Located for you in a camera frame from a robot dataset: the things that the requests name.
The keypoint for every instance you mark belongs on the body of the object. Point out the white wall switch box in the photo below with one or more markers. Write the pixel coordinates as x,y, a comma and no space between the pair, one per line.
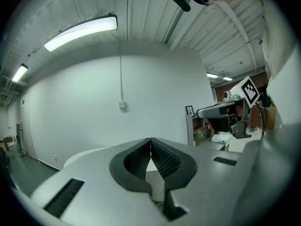
122,104

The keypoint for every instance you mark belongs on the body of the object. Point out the small distant ceiling light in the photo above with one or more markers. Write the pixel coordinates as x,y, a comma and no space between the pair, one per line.
227,78
212,75

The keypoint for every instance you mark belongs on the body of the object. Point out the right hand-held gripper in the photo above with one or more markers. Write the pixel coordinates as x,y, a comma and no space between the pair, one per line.
247,91

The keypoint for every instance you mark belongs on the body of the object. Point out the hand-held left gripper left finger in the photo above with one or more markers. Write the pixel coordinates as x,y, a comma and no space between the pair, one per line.
121,171

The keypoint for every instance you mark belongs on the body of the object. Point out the narrow ceiling light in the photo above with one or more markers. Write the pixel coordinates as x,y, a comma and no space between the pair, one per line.
20,72

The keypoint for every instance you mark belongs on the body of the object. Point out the long ceiling light panel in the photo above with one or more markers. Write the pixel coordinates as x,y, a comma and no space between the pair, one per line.
81,33

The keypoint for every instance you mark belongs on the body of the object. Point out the round white table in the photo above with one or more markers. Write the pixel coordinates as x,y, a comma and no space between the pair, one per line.
80,158

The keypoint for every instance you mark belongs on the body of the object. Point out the grey open shelf unit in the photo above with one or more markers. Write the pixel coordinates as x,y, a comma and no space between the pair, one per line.
191,131

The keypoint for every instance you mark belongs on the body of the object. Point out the black framed picture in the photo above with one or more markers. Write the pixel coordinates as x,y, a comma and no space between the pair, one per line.
189,110

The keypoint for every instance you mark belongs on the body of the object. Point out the person's right hand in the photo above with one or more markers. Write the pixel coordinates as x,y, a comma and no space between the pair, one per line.
240,114

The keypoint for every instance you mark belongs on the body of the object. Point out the cardboard box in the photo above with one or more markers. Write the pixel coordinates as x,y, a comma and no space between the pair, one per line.
8,143

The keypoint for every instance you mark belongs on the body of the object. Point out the metal wheeled stand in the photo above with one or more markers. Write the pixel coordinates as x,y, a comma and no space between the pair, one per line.
21,140

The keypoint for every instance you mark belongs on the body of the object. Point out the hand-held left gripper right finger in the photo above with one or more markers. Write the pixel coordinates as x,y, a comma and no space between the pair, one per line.
185,171

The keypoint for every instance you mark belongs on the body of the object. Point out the small green plant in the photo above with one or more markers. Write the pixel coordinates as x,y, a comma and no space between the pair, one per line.
199,135

